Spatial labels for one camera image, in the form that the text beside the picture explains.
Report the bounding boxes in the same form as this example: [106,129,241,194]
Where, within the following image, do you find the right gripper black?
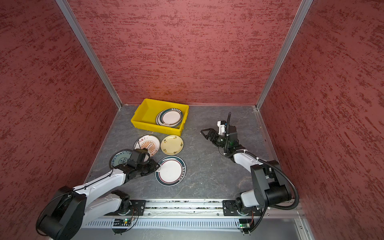
[200,128,229,148]

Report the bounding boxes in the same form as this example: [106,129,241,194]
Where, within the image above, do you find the white plate green rim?
[155,156,186,187]
[157,108,183,128]

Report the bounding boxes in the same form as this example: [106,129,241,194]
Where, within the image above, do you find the cream plate small motifs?
[161,135,184,155]

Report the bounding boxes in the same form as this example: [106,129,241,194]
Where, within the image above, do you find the white plate green quatrefoil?
[157,111,182,128]

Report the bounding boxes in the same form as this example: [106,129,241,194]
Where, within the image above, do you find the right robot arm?
[201,124,299,215]

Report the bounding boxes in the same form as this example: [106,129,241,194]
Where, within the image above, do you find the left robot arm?
[35,149,160,240]

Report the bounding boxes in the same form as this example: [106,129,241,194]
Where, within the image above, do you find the yellow plastic bin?
[131,99,189,136]

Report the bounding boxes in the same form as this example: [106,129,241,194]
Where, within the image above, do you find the white plate orange sunburst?
[133,135,160,157]

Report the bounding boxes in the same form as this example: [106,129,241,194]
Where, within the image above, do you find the teal patterned small plate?
[109,149,132,169]

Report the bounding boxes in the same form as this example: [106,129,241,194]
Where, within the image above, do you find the left controller board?
[113,219,131,228]

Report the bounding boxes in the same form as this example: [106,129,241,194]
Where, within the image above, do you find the controller board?
[238,219,254,234]
[113,219,131,228]

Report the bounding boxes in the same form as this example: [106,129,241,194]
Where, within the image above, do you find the right controller board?
[238,219,254,234]

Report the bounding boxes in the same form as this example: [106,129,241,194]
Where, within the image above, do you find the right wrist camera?
[217,121,227,136]

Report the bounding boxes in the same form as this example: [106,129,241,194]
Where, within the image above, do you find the aluminium front rail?
[61,197,305,218]

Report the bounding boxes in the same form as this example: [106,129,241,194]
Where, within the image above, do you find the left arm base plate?
[117,200,147,216]

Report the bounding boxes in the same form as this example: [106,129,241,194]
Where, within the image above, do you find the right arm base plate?
[222,200,262,217]

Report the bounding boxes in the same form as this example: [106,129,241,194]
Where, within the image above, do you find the black corrugated cable conduit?
[224,112,300,211]

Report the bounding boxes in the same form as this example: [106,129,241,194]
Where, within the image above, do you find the left aluminium corner post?
[55,0,124,110]

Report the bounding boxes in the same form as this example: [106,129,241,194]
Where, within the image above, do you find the aluminium corner post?
[256,0,313,111]
[55,0,124,110]

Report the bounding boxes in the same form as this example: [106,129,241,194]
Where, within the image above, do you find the right aluminium corner post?
[256,0,313,111]

